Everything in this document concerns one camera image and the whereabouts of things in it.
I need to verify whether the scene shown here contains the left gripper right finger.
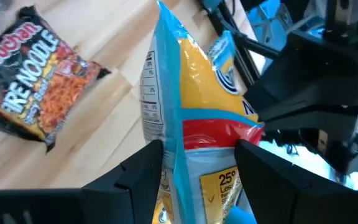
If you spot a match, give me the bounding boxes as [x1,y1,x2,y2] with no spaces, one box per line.
[234,139,358,224]

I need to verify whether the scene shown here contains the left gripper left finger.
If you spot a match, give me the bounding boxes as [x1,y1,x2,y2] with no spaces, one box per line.
[0,139,165,224]

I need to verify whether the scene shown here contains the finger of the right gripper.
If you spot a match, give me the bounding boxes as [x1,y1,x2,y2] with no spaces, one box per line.
[261,107,358,175]
[243,30,358,124]

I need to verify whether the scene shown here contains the blue yellow noodle packet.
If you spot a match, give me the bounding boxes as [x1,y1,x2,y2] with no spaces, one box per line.
[139,0,265,224]

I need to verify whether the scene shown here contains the black fire noodle packet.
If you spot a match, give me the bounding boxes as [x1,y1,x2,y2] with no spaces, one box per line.
[0,5,112,154]

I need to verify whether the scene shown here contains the black metal table frame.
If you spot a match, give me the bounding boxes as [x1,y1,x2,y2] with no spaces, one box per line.
[197,0,281,90]

